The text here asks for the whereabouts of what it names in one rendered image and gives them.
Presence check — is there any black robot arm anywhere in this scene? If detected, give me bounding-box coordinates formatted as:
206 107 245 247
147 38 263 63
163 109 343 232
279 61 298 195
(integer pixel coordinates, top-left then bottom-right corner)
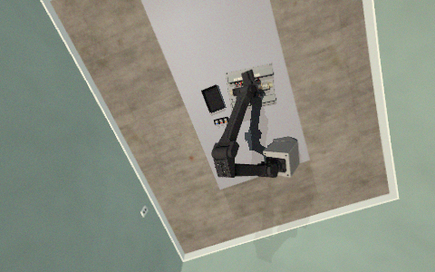
211 70 286 178

